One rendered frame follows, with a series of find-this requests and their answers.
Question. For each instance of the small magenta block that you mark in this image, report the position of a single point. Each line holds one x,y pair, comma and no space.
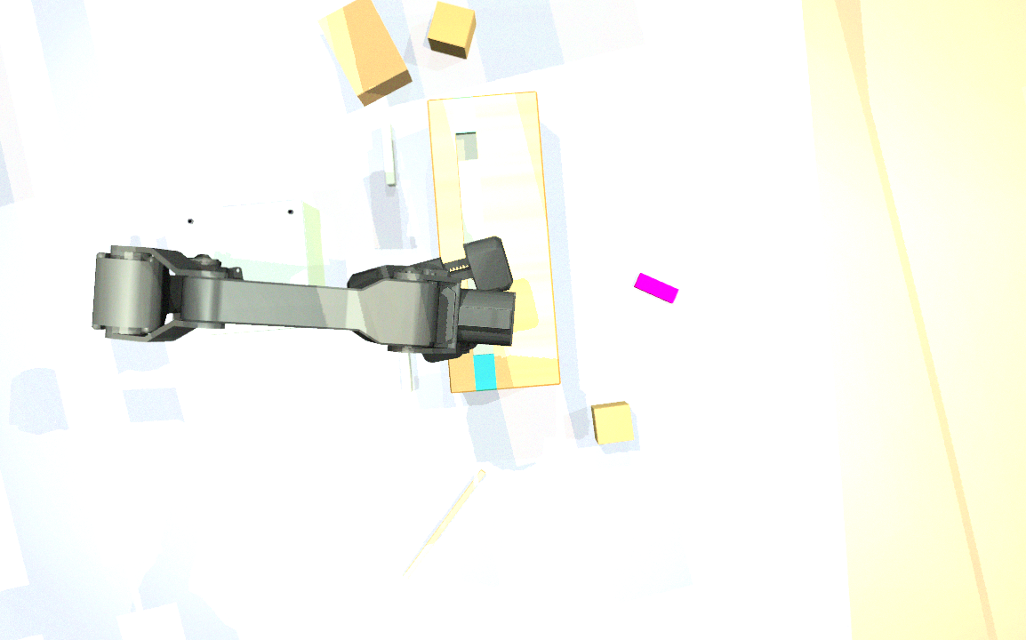
656,288

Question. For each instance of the yellow cube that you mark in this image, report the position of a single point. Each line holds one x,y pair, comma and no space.
452,30

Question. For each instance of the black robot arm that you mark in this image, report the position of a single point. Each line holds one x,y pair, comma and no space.
134,292

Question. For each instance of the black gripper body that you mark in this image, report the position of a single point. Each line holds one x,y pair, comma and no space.
486,259

